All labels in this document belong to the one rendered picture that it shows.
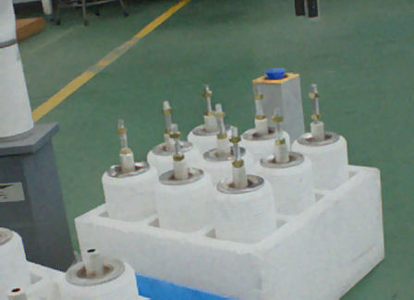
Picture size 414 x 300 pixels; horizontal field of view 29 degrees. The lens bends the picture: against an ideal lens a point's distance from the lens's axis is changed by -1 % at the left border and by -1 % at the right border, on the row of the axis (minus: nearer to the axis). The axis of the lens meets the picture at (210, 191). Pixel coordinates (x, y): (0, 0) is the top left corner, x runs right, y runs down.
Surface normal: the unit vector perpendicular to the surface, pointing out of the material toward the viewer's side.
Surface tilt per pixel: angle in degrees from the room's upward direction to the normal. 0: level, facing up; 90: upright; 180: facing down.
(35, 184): 89
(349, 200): 90
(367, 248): 90
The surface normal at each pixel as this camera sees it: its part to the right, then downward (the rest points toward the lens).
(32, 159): 0.57, 0.25
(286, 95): 0.79, 0.11
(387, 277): -0.13, -0.93
